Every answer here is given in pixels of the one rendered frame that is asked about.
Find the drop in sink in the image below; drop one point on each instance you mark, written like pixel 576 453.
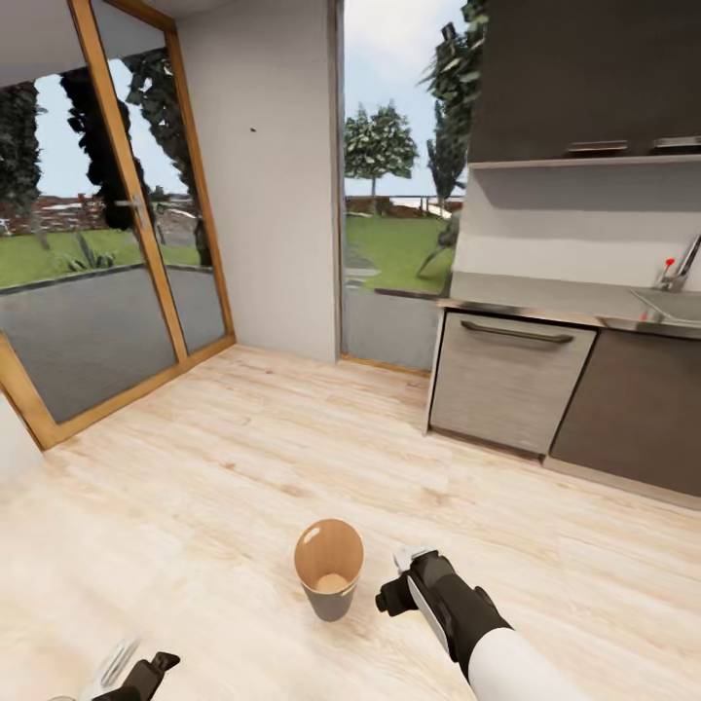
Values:
pixel 673 303

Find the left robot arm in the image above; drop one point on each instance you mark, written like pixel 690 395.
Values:
pixel 142 681

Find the trash can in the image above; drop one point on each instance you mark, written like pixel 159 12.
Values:
pixel 329 566

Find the door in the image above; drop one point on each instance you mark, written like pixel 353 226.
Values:
pixel 111 281

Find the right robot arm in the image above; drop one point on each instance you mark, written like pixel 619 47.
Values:
pixel 499 664

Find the fixed window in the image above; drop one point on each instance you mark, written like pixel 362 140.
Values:
pixel 406 83

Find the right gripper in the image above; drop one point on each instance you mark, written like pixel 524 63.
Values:
pixel 394 597

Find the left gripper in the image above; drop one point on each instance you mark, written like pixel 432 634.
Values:
pixel 144 679

